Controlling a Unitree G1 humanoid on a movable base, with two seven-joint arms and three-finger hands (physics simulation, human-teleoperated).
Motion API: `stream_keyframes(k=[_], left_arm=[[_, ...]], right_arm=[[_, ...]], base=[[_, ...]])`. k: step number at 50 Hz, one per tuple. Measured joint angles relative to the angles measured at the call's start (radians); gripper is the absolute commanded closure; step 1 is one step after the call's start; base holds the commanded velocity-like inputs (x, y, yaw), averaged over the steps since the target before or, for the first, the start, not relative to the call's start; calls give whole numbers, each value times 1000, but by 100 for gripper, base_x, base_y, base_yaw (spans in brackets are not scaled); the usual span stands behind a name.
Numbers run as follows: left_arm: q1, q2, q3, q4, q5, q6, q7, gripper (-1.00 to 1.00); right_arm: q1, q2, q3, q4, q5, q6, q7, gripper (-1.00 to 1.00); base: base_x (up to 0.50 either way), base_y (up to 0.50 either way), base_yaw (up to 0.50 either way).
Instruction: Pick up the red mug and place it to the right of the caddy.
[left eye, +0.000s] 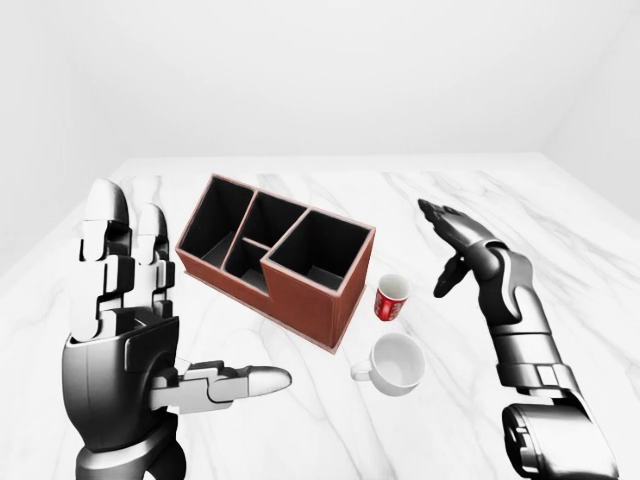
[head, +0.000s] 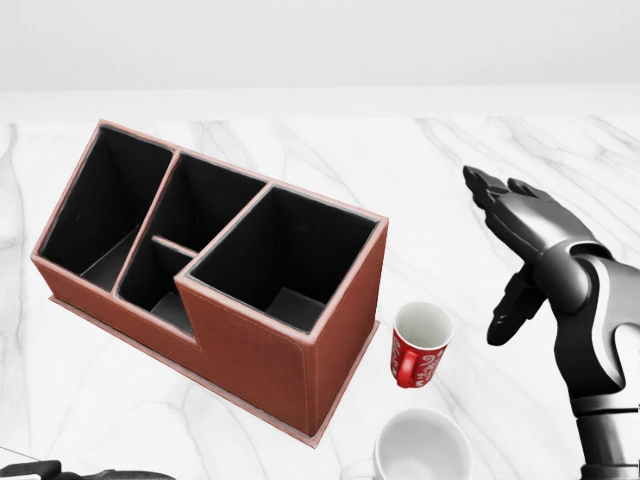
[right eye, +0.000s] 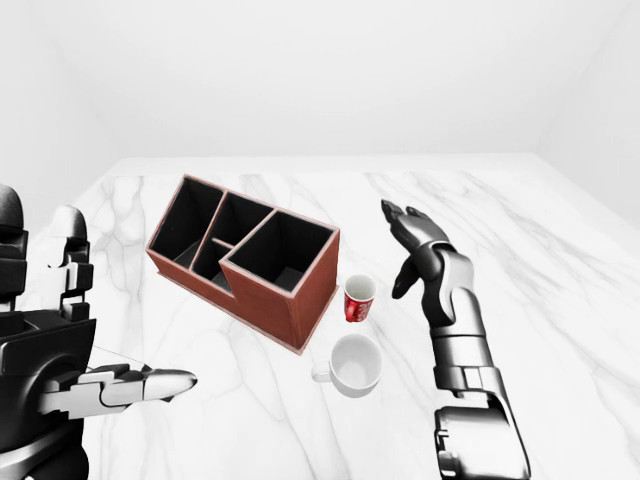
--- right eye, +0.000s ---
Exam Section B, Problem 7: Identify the white mug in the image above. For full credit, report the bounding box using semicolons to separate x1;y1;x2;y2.
310;333;385;400

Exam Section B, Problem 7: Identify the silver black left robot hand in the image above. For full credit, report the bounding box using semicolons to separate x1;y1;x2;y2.
0;183;199;451

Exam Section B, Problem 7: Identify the red mug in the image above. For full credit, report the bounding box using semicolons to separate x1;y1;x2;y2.
342;273;378;325

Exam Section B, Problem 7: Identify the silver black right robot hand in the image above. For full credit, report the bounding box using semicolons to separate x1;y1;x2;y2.
380;198;475;330

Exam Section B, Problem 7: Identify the red-brown desk caddy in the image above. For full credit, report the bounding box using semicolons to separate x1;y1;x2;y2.
145;172;342;357

